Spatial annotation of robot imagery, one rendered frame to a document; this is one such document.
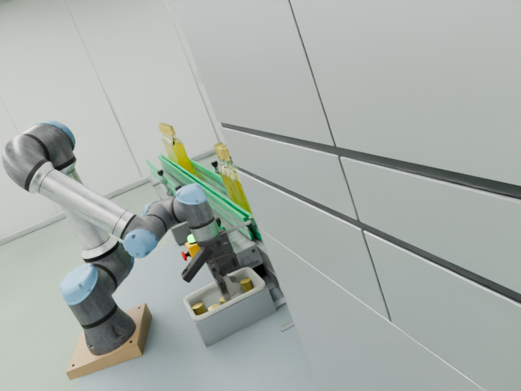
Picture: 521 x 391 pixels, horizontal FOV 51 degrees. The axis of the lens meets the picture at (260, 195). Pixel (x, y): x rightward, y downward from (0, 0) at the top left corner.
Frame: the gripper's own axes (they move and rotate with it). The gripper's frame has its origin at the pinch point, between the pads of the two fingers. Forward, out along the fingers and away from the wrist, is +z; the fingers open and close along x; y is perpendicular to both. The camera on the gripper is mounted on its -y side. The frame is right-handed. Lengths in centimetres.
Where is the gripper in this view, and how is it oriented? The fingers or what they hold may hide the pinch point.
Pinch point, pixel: (225, 300)
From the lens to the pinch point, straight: 162.8
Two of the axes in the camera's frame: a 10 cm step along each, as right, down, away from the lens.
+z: 3.3, 9.0, 2.9
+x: -2.9, -2.0, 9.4
